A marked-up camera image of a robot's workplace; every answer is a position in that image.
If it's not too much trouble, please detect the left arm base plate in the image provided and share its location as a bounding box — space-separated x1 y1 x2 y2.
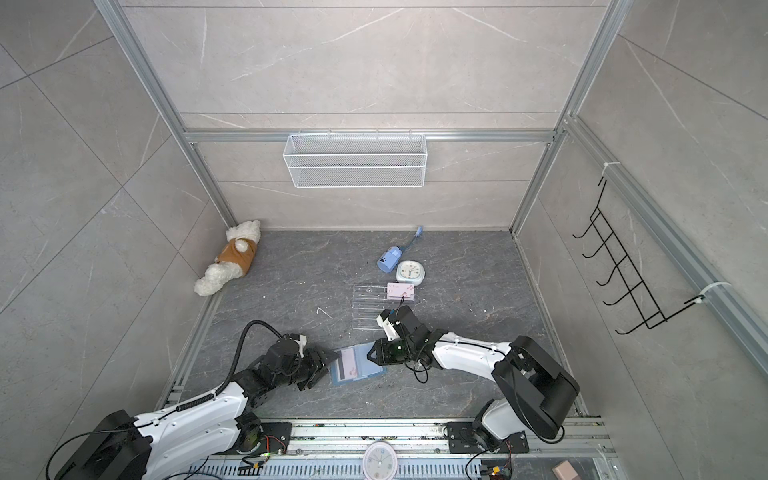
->
234 422 293 455

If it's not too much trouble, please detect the blue leather card holder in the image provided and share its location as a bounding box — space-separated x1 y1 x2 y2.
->
330 342 387 385

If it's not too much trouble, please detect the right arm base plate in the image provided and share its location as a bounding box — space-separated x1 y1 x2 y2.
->
443 422 530 454

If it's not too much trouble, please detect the pink block at front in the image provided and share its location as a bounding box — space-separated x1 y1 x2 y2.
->
552 461 581 480

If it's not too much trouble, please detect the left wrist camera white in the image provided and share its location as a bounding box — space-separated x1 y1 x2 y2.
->
287 333 307 357

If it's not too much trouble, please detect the white wire mesh basket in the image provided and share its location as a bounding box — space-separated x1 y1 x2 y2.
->
283 133 428 189

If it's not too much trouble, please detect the black wire hook rack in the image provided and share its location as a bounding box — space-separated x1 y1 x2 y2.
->
571 177 705 336

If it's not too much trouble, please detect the aluminium front rail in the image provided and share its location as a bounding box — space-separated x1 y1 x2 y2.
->
180 417 626 479

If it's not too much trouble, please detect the white teddy bear brown vest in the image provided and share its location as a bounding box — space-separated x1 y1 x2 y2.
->
193 220 261 297

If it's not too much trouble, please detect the white clock at front edge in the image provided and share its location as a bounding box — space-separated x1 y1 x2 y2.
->
362 441 398 480

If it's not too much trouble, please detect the pink white credit card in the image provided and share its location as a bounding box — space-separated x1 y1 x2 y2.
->
386 282 415 301

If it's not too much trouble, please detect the clear acrylic organizer tray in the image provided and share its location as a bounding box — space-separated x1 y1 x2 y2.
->
351 285 400 331

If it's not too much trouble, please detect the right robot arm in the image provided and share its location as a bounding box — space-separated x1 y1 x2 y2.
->
367 306 580 451

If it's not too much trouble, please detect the small white round clock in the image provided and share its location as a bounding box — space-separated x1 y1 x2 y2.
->
396 260 425 286

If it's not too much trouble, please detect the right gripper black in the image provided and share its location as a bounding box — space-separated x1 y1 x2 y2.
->
365 338 416 366

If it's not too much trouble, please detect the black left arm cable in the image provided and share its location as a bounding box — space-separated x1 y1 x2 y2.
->
215 319 283 397

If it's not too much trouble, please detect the blue brush tool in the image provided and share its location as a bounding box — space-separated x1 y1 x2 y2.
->
377 226 423 273

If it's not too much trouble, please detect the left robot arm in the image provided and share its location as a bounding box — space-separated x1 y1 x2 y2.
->
45 334 338 479

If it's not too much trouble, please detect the card with black stripe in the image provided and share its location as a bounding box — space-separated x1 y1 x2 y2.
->
332 347 359 384

